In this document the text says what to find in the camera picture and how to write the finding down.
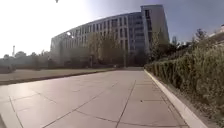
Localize bare soil strip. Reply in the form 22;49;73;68
146;69;224;128

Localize pole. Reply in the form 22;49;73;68
11;45;16;57

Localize row of trees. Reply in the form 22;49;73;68
0;31;181;71

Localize green hedge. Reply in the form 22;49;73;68
144;39;224;121

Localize white building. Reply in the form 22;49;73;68
209;23;224;44

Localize large curved glass-fronted building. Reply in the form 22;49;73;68
49;3;171;68

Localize dry grass lawn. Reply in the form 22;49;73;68
0;67;118;84

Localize grey stone slab pavement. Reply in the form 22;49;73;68
0;68;192;128

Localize tree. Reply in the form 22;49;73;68
191;28;209;46

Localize pale stone kerb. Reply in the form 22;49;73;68
143;68;210;128

